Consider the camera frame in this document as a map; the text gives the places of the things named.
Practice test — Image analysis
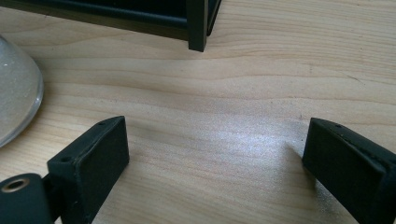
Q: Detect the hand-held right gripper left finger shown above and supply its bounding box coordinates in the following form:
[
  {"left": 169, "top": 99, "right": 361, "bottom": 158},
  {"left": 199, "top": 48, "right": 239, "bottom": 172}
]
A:
[{"left": 46, "top": 115, "right": 131, "bottom": 224}]

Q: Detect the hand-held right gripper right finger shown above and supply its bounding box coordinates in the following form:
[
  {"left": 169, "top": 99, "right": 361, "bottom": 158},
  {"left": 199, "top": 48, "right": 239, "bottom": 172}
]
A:
[{"left": 301, "top": 117, "right": 396, "bottom": 224}]

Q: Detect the glass jar with white grains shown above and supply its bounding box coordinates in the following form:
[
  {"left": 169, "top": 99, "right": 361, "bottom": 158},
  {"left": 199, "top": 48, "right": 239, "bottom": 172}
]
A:
[{"left": 0, "top": 35, "right": 45, "bottom": 149}]

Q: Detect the black metal rack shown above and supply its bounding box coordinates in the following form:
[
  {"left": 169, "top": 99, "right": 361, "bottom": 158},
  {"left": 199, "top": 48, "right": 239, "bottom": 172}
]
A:
[{"left": 0, "top": 0, "right": 223, "bottom": 53}]

